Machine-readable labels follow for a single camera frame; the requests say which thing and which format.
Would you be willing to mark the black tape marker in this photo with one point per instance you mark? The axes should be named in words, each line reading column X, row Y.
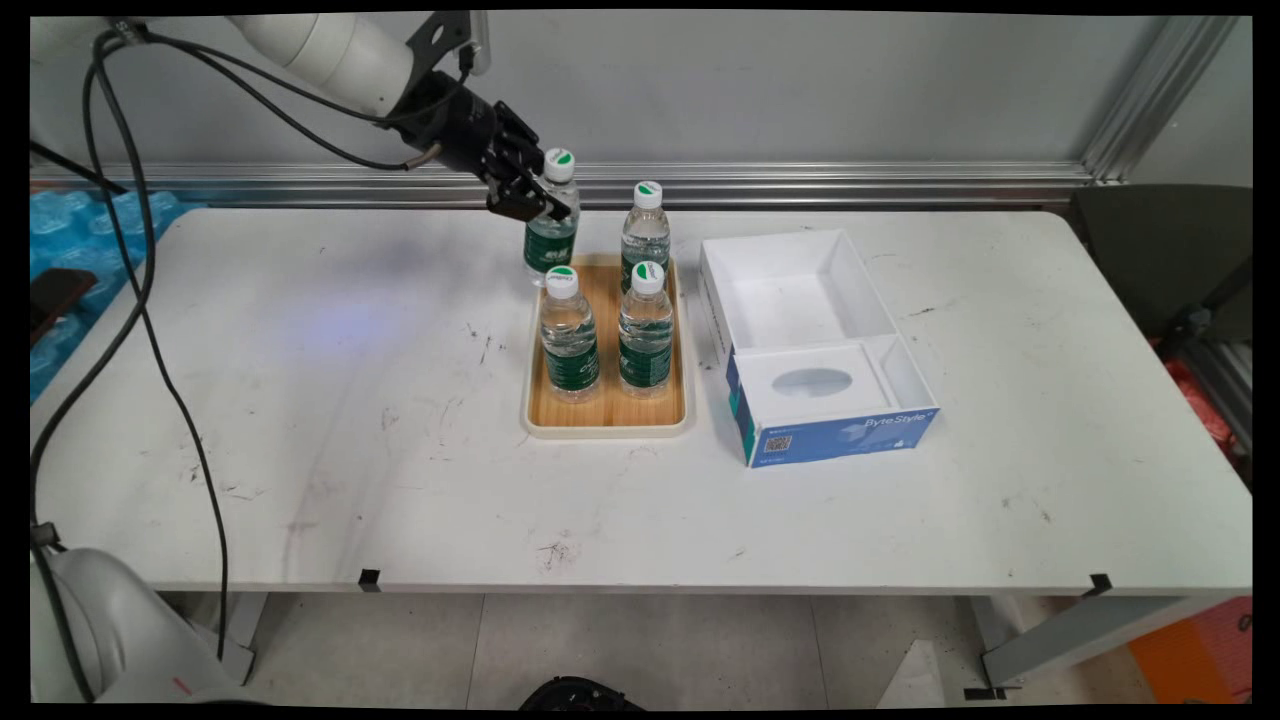
column 369, row 579

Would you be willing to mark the clear water bottle green label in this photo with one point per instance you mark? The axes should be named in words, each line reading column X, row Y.
column 570, row 340
column 551, row 235
column 646, row 335
column 646, row 235

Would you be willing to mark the dark brown flat object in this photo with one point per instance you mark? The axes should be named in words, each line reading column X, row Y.
column 60, row 295

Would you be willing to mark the black round floor object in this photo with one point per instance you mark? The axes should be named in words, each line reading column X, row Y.
column 580, row 693

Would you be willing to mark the white and blue cardboard box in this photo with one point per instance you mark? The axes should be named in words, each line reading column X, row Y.
column 815, row 340

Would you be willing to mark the slanted aluminium frame post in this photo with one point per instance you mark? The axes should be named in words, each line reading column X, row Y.
column 1160, row 95

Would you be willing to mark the red mesh bag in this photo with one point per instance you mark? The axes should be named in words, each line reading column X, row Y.
column 1205, row 400

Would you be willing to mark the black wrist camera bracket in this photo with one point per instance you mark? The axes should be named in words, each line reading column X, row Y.
column 440, row 38

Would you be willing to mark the wooden tray with cream rim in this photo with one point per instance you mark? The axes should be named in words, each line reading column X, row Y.
column 608, row 405

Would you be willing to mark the grey table leg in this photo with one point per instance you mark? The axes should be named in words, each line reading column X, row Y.
column 1070, row 640
column 235, row 640

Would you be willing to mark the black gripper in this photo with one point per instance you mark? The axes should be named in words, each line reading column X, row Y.
column 455, row 120

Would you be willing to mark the pack of blue water bottles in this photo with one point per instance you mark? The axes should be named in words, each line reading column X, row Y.
column 90, row 235

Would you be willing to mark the orange box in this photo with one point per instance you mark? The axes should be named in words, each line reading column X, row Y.
column 1195, row 650

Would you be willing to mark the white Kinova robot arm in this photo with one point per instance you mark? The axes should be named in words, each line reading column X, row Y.
column 330, row 50

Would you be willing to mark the horizontal aluminium frame rail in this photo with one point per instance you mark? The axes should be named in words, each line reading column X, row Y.
column 800, row 185

